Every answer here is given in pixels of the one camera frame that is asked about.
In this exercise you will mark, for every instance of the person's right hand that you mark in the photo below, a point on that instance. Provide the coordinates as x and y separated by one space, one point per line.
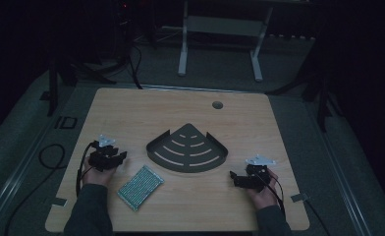
265 196

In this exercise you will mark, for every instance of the black metal stand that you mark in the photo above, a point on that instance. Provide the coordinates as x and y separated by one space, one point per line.
54 82
321 98

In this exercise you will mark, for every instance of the grey tape piece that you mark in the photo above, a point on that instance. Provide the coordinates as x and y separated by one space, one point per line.
59 202
300 197

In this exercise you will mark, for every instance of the white metal desk frame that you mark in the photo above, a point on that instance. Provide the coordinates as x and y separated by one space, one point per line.
220 26

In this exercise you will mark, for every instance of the dark metal corner shelf rack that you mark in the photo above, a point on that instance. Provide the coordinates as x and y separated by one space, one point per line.
187 151

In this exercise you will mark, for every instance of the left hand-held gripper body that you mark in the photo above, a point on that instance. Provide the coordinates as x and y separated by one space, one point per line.
102 158

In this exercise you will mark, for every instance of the person's left hand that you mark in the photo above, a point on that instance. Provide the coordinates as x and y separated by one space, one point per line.
96 176

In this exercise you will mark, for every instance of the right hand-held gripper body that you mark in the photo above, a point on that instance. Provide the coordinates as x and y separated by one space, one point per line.
258 175

